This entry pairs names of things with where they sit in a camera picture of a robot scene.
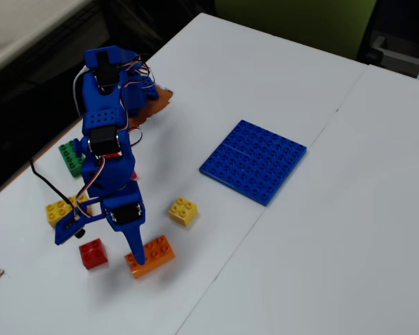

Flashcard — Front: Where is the white power cable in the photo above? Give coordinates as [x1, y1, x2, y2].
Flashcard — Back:
[72, 68, 89, 118]

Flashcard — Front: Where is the yellow 2x2 block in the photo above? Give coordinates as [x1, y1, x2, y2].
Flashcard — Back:
[168, 197, 198, 228]

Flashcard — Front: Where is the black camera cable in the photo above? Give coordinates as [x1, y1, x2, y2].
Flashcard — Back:
[29, 158, 78, 216]

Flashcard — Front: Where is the yellow 2x4 block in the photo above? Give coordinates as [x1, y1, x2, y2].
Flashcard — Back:
[45, 193, 91, 230]

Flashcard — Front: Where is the green 2x4 block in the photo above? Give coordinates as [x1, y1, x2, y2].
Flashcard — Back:
[58, 139, 88, 178]

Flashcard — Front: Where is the orange 2x4 block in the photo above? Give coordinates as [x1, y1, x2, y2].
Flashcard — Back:
[124, 234, 177, 280]

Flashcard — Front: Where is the red 2x4 block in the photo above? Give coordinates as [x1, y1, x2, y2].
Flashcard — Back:
[106, 151, 138, 181]

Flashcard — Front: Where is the blue 8x8 baseplate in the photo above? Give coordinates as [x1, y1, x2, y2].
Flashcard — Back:
[198, 119, 308, 207]

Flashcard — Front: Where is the red white black servo wire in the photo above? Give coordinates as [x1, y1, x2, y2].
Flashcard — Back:
[124, 58, 157, 88]
[125, 127, 145, 151]
[74, 156, 108, 219]

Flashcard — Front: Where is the red 2x2 block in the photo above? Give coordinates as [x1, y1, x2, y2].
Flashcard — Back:
[78, 238, 109, 270]

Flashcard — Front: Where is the green chair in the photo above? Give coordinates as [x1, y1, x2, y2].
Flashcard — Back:
[214, 0, 377, 62]

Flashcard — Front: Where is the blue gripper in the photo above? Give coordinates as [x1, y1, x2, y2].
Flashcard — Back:
[103, 191, 147, 267]

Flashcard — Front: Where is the light grey desk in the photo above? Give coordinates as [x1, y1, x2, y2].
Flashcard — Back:
[0, 0, 94, 81]

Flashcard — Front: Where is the black chair with metal frame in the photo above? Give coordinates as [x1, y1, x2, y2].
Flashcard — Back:
[355, 0, 419, 83]

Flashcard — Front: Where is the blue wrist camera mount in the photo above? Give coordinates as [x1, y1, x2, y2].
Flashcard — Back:
[54, 200, 108, 246]

